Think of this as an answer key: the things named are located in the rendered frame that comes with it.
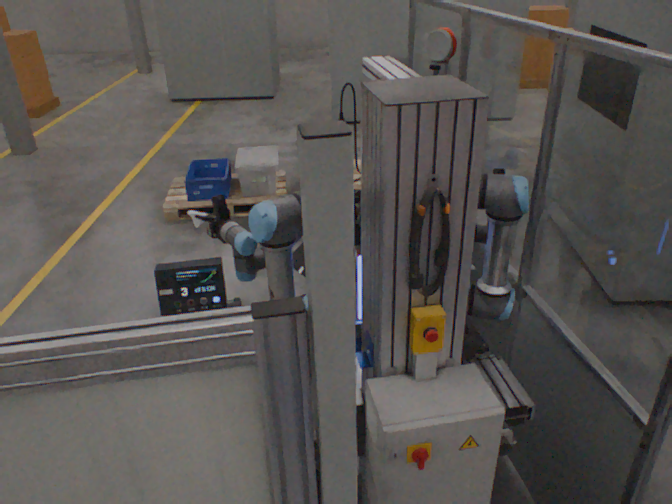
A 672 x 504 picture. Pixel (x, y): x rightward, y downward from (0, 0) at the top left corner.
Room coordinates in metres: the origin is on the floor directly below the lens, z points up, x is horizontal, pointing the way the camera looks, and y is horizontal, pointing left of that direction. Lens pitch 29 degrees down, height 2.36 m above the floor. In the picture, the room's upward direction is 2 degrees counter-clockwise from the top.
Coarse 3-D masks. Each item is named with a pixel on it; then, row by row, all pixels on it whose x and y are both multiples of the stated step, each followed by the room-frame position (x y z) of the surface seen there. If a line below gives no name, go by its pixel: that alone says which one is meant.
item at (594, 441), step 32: (480, 256) 2.45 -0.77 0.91; (512, 288) 2.11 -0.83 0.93; (480, 320) 2.37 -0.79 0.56; (544, 320) 1.83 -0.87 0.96; (512, 352) 2.02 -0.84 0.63; (544, 352) 1.79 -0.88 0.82; (544, 384) 1.75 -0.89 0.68; (576, 384) 1.57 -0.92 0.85; (544, 416) 1.71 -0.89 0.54; (576, 416) 1.53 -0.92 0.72; (608, 416) 1.38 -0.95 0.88; (512, 448) 1.89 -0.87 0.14; (544, 448) 1.66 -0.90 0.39; (576, 448) 1.49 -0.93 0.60; (608, 448) 1.34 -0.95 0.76; (544, 480) 1.62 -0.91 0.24; (576, 480) 1.44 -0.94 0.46; (608, 480) 1.30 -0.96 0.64
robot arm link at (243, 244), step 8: (232, 232) 1.73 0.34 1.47; (240, 232) 1.72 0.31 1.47; (248, 232) 1.73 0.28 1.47; (232, 240) 1.71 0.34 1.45; (240, 240) 1.68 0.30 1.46; (248, 240) 1.68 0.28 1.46; (232, 248) 1.71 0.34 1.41; (240, 248) 1.67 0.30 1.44; (248, 248) 1.68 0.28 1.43; (256, 248) 1.70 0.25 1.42; (240, 256) 1.69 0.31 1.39
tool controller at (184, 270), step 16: (160, 272) 1.84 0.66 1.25; (176, 272) 1.85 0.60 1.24; (192, 272) 1.86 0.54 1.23; (208, 272) 1.87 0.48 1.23; (160, 288) 1.83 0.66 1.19; (176, 288) 1.83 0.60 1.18; (192, 288) 1.84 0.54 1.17; (208, 288) 1.85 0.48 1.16; (224, 288) 1.87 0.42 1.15; (160, 304) 1.81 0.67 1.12; (208, 304) 1.83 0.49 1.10; (224, 304) 1.84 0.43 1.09
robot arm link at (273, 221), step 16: (256, 208) 1.48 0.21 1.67; (272, 208) 1.47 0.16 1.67; (288, 208) 1.49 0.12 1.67; (256, 224) 1.47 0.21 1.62; (272, 224) 1.44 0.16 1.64; (288, 224) 1.47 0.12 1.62; (256, 240) 1.47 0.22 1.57; (272, 240) 1.45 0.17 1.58; (288, 240) 1.47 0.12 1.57; (272, 256) 1.47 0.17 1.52; (288, 256) 1.48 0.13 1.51; (272, 272) 1.47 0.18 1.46; (288, 272) 1.48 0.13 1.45; (272, 288) 1.48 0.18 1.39; (288, 288) 1.48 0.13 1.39
